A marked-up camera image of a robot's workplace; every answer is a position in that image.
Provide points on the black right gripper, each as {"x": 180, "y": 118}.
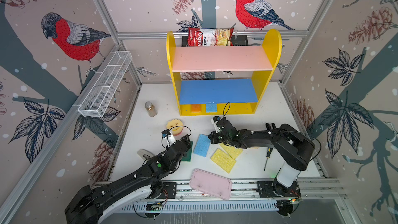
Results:
{"x": 213, "y": 138}

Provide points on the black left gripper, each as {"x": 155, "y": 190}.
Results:
{"x": 185, "y": 140}

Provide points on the blue cellulose sponge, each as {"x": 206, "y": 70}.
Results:
{"x": 211, "y": 108}
{"x": 202, "y": 146}

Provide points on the orange rectangular sponge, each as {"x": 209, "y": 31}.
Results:
{"x": 196, "y": 108}

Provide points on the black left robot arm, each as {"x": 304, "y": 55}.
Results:
{"x": 93, "y": 206}

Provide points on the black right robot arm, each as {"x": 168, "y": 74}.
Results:
{"x": 294, "y": 147}

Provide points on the yellow shelf pink blue boards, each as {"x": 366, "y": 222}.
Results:
{"x": 233, "y": 77}

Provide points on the yellow sponge upper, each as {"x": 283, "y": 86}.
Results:
{"x": 231, "y": 150}

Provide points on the dark green scouring sponge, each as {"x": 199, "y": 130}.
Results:
{"x": 188, "y": 154}

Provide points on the yellow sponge lower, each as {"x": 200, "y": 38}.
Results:
{"x": 223, "y": 160}

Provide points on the yellow smiley round sponge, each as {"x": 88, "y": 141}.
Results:
{"x": 175, "y": 126}

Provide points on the black yellow screwdriver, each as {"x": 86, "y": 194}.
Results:
{"x": 268, "y": 154}

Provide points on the glass spice jar silver lid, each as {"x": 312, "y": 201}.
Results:
{"x": 150, "y": 109}

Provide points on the pink plastic tray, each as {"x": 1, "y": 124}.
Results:
{"x": 211, "y": 184}

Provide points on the red chips bag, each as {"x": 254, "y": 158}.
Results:
{"x": 199, "y": 33}

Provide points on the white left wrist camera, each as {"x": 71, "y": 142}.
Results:
{"x": 167, "y": 138}

